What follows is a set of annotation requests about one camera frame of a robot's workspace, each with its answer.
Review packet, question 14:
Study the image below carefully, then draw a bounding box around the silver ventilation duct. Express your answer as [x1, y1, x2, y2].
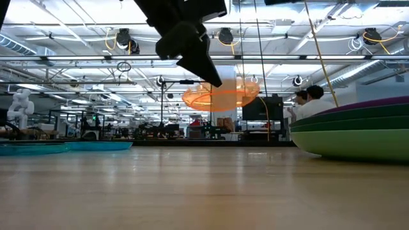
[0, 33, 38, 56]
[328, 47, 409, 89]

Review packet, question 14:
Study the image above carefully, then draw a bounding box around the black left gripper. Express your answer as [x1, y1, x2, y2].
[134, 0, 223, 88]

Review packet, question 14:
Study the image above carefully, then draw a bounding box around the black monitor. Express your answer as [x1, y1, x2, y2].
[242, 95, 284, 121]

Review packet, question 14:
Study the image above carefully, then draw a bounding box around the black rig stand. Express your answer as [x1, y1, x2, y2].
[160, 79, 213, 135]

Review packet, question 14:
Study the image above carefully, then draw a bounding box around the translucent blue plastic plate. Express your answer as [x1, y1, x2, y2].
[0, 142, 70, 157]
[65, 141, 134, 150]
[66, 142, 133, 152]

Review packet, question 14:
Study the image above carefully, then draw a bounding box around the purple plastic plate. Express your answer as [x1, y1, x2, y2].
[314, 95, 409, 116]

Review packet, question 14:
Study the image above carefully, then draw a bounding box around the dark green plastic plate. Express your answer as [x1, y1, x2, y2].
[289, 115, 409, 134]
[290, 102, 409, 128]

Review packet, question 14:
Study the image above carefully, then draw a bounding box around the long ceiling light strip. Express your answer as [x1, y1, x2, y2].
[0, 54, 409, 61]

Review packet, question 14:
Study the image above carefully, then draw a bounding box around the brown cardboard box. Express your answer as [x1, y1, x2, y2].
[216, 117, 236, 132]

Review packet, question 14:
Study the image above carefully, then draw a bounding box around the white robot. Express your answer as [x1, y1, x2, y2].
[6, 88, 35, 130]

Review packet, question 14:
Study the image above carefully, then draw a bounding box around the translucent orange plastic plate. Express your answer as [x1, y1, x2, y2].
[181, 77, 261, 113]

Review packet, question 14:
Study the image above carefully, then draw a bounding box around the person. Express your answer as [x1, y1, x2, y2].
[286, 89, 308, 121]
[295, 84, 336, 121]

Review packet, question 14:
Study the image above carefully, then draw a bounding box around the light green plastic plate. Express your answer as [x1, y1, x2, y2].
[289, 128, 409, 162]

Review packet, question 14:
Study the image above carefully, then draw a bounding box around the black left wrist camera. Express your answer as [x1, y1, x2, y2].
[191, 0, 228, 23]

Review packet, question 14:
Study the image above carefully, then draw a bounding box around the black hanging cable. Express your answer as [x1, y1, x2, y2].
[254, 0, 268, 96]

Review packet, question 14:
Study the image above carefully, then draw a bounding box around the yellow hanging cable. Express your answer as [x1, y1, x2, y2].
[302, 0, 339, 108]

